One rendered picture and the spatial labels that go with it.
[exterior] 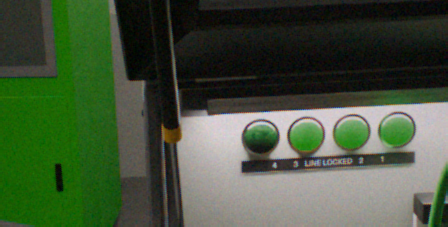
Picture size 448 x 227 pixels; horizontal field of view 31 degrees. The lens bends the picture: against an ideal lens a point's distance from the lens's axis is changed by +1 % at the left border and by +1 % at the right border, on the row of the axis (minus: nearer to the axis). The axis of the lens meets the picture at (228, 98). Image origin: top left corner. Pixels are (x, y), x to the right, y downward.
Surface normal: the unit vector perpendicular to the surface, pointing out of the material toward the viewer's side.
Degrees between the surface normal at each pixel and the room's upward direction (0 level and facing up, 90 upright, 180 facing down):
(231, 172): 90
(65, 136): 90
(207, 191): 90
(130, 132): 90
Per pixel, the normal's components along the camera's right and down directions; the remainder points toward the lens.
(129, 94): 0.05, 0.25
